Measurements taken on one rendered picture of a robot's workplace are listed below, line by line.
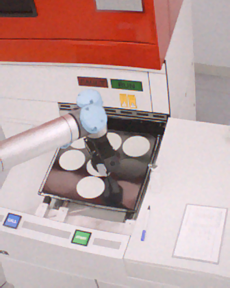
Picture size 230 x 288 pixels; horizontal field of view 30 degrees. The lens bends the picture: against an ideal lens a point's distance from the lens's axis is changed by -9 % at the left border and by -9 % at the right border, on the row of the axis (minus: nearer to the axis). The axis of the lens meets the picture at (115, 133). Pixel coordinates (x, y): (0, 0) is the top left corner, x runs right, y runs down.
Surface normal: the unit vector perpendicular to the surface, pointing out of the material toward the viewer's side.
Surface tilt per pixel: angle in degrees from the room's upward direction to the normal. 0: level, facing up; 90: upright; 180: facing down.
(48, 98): 90
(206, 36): 90
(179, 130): 0
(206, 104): 0
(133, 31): 90
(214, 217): 0
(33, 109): 90
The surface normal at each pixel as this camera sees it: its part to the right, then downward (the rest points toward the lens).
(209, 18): -0.28, 0.72
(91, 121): 0.50, -0.16
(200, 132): -0.12, -0.69
